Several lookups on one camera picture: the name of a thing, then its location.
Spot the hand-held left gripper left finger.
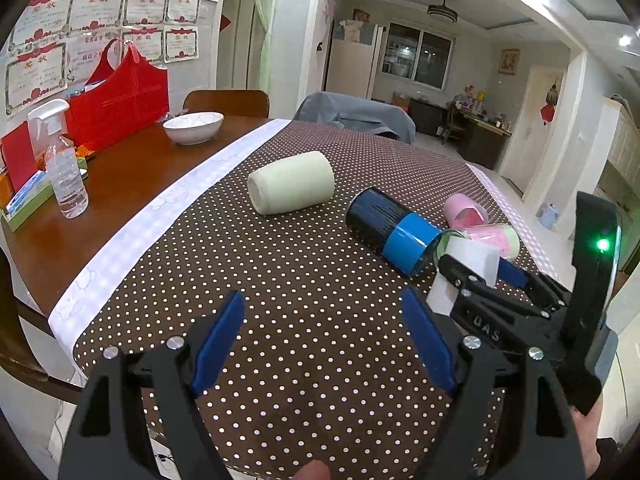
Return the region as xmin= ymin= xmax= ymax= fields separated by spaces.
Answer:
xmin=57 ymin=290 xmax=246 ymax=480

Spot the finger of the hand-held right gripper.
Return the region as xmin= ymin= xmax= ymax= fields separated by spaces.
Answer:
xmin=497 ymin=259 xmax=572 ymax=317
xmin=437 ymin=254 xmax=553 ymax=357

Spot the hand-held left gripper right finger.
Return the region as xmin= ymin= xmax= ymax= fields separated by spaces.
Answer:
xmin=401 ymin=287 xmax=588 ymax=480

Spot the pink and green cup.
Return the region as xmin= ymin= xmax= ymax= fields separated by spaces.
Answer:
xmin=434 ymin=223 xmax=521 ymax=267

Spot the dark blue cup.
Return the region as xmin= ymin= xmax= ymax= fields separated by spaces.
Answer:
xmin=346 ymin=187 xmax=444 ymax=279

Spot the pale green cup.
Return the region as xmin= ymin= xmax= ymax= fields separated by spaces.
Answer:
xmin=248 ymin=150 xmax=335 ymax=217

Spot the person's right hand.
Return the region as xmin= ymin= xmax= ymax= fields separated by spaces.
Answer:
xmin=570 ymin=404 xmax=608 ymax=480

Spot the person's left hand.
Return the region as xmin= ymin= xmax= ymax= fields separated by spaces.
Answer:
xmin=296 ymin=460 xmax=332 ymax=480

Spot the blue bucket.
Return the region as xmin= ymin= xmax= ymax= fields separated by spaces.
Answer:
xmin=539 ymin=202 xmax=561 ymax=231

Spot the brown polka dot tablecloth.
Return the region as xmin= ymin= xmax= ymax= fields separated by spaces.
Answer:
xmin=48 ymin=118 xmax=568 ymax=480

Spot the cluttered wooden desk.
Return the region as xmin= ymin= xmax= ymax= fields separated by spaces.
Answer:
xmin=451 ymin=91 xmax=514 ymax=171

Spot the cream door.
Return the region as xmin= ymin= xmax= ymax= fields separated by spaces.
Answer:
xmin=499 ymin=67 xmax=567 ymax=197

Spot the cream cabinet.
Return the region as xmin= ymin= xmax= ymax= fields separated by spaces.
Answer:
xmin=594 ymin=94 xmax=640 ymax=213

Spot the dark low cabinet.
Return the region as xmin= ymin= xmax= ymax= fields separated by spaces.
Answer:
xmin=408 ymin=97 xmax=452 ymax=136

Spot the red door ornament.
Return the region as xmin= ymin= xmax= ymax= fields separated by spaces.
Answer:
xmin=539 ymin=74 xmax=564 ymax=126

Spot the wooden chair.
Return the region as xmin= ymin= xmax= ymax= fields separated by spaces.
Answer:
xmin=0 ymin=247 xmax=87 ymax=408
xmin=182 ymin=89 xmax=271 ymax=119

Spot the grey cloth covered chair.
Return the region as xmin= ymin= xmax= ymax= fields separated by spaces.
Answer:
xmin=291 ymin=91 xmax=417 ymax=144

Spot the white bowl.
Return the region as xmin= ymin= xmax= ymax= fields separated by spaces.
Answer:
xmin=162 ymin=111 xmax=225 ymax=147

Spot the window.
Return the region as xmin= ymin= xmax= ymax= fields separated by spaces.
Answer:
xmin=381 ymin=22 xmax=456 ymax=92

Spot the clear spray bottle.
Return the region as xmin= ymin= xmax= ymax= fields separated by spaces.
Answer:
xmin=27 ymin=99 xmax=90 ymax=220

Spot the green tray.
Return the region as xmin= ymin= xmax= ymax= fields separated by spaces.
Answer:
xmin=0 ymin=180 xmax=56 ymax=233

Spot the white refrigerator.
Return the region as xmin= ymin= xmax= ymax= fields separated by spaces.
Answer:
xmin=323 ymin=22 xmax=389 ymax=101

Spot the blue and white packet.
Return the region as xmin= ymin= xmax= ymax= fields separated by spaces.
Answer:
xmin=4 ymin=169 xmax=50 ymax=212

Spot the red bag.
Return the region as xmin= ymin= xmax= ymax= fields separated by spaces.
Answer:
xmin=64 ymin=38 xmax=170 ymax=154

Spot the ceiling lamp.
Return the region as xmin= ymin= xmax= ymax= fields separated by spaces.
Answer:
xmin=426 ymin=0 xmax=459 ymax=24

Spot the red box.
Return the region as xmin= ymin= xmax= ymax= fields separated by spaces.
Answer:
xmin=0 ymin=122 xmax=37 ymax=197

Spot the green curtain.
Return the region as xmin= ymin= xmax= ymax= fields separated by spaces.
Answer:
xmin=244 ymin=0 xmax=282 ymax=94

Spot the framed wall picture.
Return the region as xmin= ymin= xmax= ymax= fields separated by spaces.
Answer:
xmin=499 ymin=48 xmax=521 ymax=76

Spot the wall of framed certificates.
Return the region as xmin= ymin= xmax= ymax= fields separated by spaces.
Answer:
xmin=4 ymin=0 xmax=209 ymax=117

